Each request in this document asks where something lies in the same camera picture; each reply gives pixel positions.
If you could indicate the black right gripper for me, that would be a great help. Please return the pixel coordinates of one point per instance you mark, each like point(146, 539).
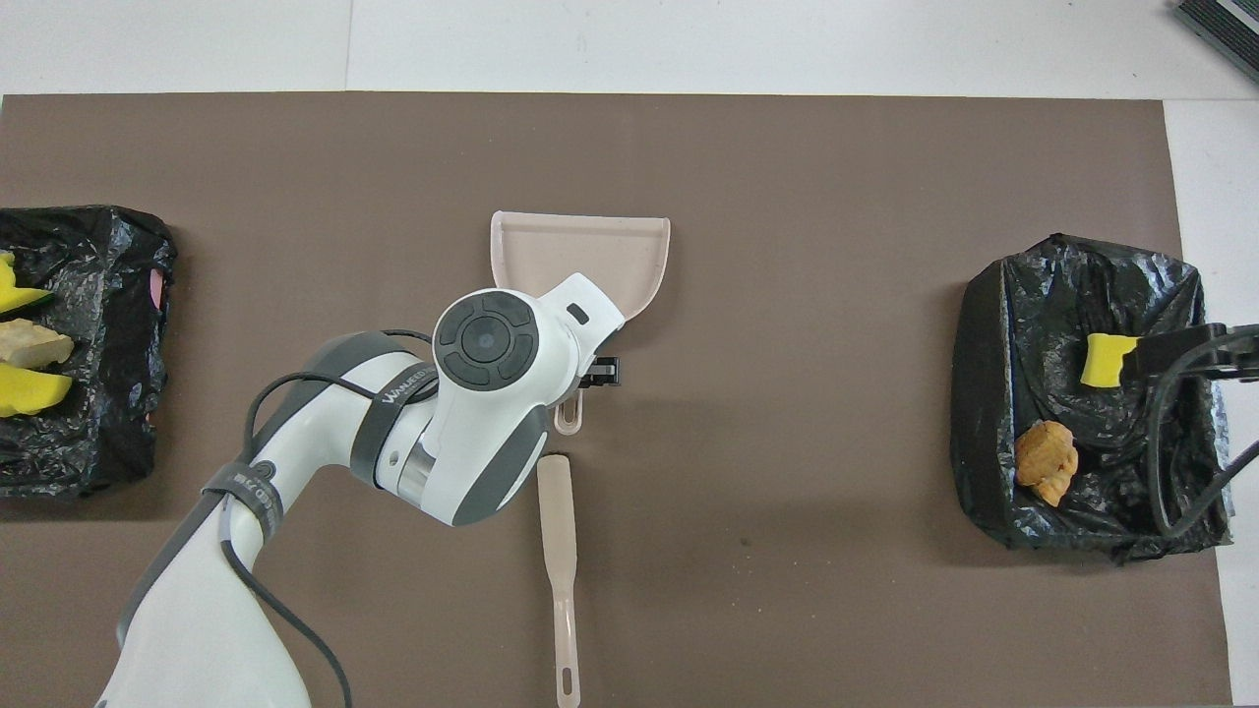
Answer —
point(1237, 352)

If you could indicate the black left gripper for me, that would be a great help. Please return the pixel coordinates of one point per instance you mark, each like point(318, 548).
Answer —
point(590, 374)

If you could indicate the yellow sponge piece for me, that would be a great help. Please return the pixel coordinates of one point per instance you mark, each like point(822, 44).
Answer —
point(29, 388)
point(1102, 362)

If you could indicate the beige plastic dustpan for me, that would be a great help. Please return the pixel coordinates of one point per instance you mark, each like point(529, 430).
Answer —
point(590, 251)

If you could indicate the beige brush with black bristles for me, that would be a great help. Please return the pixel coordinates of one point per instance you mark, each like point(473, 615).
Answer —
point(557, 511)

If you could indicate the brown toy bread roll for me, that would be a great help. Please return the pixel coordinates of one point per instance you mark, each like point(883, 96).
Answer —
point(1045, 460)

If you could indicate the yellow and green sponge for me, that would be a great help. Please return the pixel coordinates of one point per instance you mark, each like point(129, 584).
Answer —
point(12, 293)

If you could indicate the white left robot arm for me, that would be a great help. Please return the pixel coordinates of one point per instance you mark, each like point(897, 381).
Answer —
point(472, 393)

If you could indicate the black-bagged trash bin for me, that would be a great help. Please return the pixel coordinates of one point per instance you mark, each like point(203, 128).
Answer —
point(108, 423)
point(1043, 334)

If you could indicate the brown table mat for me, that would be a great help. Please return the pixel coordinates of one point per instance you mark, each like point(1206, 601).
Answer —
point(787, 197)

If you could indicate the dark grey ribbed device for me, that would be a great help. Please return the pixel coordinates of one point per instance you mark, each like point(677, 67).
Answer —
point(1225, 25)

